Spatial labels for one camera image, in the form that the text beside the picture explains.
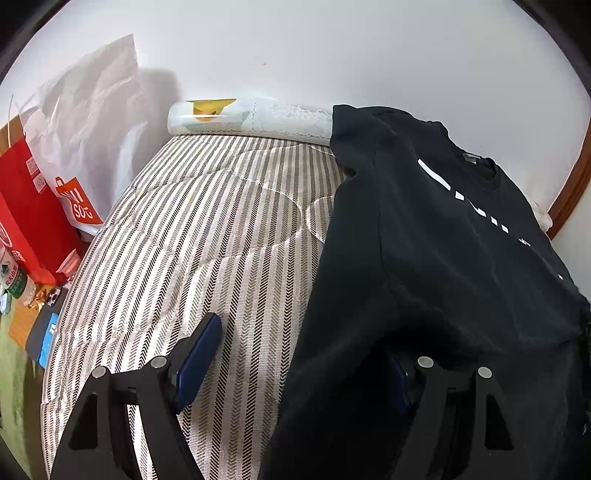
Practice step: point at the clear plastic packet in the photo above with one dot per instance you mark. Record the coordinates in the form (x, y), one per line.
(69, 266)

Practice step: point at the smartphone with camera lenses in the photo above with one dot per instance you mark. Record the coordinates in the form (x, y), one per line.
(53, 297)

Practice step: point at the orange wooden board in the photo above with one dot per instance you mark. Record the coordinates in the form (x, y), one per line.
(24, 321)

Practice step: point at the black printed t-shirt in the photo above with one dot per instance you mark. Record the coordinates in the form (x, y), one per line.
(438, 258)

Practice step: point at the brown wooden door frame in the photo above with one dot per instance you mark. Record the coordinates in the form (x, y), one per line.
(572, 203)

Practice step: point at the plastic-wrapped roll yellow print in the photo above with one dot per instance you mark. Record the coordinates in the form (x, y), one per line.
(277, 120)

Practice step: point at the translucent white plastic bag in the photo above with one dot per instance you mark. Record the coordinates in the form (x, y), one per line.
(97, 92)

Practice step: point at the small white object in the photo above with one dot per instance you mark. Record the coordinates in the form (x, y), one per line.
(545, 217)

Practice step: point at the red paper bag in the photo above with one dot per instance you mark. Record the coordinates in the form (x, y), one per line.
(23, 207)

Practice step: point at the striped quilted mattress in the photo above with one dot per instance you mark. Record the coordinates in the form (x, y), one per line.
(207, 230)

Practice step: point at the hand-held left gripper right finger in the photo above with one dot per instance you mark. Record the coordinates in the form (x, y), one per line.
(400, 387)

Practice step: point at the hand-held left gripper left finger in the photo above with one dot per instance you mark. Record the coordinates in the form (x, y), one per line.
(203, 350)

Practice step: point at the green mat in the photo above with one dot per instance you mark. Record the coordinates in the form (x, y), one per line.
(18, 392)

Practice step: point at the green label bottle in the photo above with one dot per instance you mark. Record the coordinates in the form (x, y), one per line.
(14, 279)

